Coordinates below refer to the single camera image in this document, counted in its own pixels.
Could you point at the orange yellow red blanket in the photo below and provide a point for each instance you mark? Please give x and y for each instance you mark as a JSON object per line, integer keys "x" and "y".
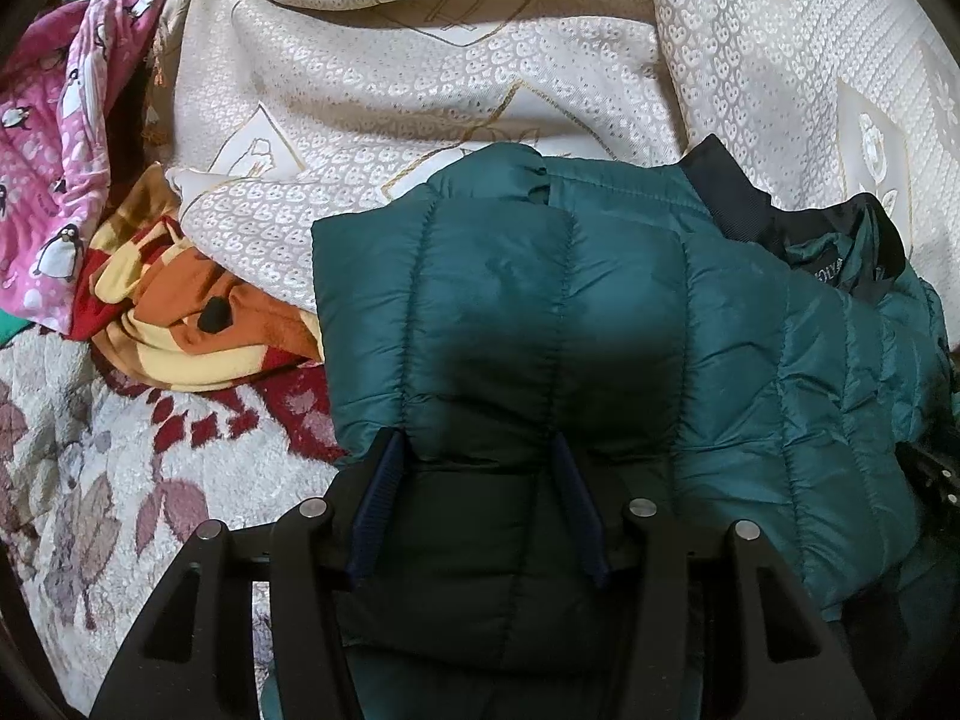
{"x": 187, "y": 330}

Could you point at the pink penguin print cloth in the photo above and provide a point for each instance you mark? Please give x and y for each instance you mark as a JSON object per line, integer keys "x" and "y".
{"x": 45, "y": 165}

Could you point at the cream patterned bedspread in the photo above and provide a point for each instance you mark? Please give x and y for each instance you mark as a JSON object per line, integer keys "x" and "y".
{"x": 375, "y": 75}

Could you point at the white floral fleece blanket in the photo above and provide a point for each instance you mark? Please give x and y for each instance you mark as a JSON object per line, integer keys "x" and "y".
{"x": 112, "y": 465}

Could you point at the green puffer jacket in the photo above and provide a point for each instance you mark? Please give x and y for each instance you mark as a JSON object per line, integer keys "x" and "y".
{"x": 525, "y": 277}

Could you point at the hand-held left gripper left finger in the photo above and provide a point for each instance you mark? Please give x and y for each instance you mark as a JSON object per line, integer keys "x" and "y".
{"x": 381, "y": 510}

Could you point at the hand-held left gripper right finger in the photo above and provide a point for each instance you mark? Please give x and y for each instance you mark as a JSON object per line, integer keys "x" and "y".
{"x": 579, "y": 514}

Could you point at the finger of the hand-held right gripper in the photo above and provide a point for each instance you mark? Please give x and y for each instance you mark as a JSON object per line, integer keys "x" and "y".
{"x": 934, "y": 476}

